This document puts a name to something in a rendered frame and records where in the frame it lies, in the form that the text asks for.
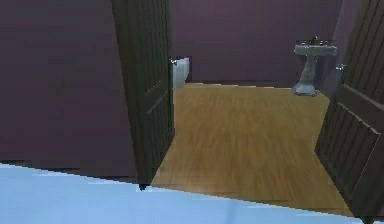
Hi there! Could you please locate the grey pedestal sink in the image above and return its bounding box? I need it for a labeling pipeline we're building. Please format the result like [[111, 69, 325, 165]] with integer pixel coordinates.
[[291, 43, 338, 97]]

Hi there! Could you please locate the dark sink faucet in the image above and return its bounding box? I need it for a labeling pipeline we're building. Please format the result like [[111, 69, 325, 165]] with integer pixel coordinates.
[[296, 35, 333, 47]]

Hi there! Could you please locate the dark wooden room door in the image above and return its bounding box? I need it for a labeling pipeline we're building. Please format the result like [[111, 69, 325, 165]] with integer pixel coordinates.
[[111, 0, 176, 192], [314, 0, 384, 224]]

